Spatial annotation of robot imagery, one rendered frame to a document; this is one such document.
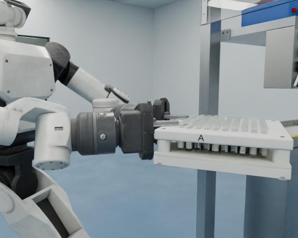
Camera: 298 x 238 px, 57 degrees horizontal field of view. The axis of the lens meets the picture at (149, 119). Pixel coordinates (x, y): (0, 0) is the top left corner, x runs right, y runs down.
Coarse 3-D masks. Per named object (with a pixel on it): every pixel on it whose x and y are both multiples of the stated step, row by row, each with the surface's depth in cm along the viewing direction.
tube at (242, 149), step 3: (243, 126) 52; (246, 126) 52; (243, 129) 51; (246, 129) 51; (240, 147) 52; (243, 147) 52; (246, 147) 52; (240, 150) 52; (243, 150) 52; (246, 150) 52; (240, 153) 52; (243, 153) 52; (246, 153) 52
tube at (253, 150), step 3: (252, 129) 51; (255, 129) 51; (252, 132) 51; (255, 132) 51; (252, 147) 51; (249, 150) 52; (252, 150) 51; (255, 150) 51; (249, 153) 52; (252, 153) 51; (255, 153) 51; (252, 156) 52; (255, 156) 52
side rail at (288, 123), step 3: (285, 120) 142; (288, 120) 142; (291, 120) 143; (294, 120) 144; (297, 120) 146; (282, 123) 139; (285, 123) 141; (288, 123) 142; (291, 123) 143; (294, 123) 144; (297, 123) 146; (285, 126) 141; (288, 126) 142; (291, 126) 144
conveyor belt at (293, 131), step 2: (286, 128) 139; (288, 128) 139; (290, 128) 139; (292, 128) 139; (294, 128) 139; (296, 128) 139; (286, 130) 134; (288, 130) 134; (290, 130) 134; (292, 130) 134; (294, 130) 134; (296, 130) 134; (288, 132) 129; (290, 132) 129; (292, 132) 129; (294, 132) 129; (296, 132) 129; (290, 134) 124; (292, 134) 124; (294, 134) 124; (296, 134) 124; (294, 146) 103; (296, 146) 103
